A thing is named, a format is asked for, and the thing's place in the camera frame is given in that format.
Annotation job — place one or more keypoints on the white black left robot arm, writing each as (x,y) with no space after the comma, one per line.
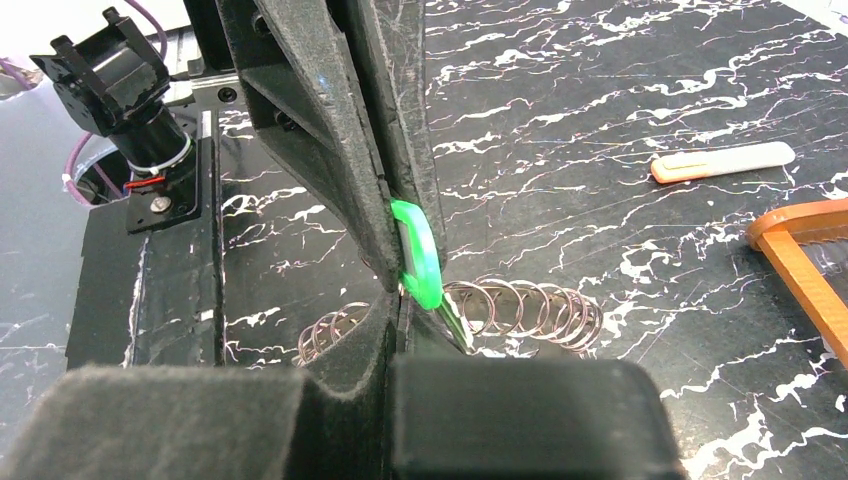
(112,83)

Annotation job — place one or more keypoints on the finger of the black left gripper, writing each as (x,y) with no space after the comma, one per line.
(387,41)
(306,107)

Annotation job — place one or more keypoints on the orange wooden two-tier shelf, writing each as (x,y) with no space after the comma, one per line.
(806,244)

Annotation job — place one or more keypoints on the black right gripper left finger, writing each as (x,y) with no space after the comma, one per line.
(324,421)

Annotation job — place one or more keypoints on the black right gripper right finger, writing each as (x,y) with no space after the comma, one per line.
(451,416)

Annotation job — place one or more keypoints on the grey orange marker pen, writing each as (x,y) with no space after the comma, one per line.
(686,166)

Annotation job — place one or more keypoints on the green headed key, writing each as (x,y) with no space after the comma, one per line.
(421,274)

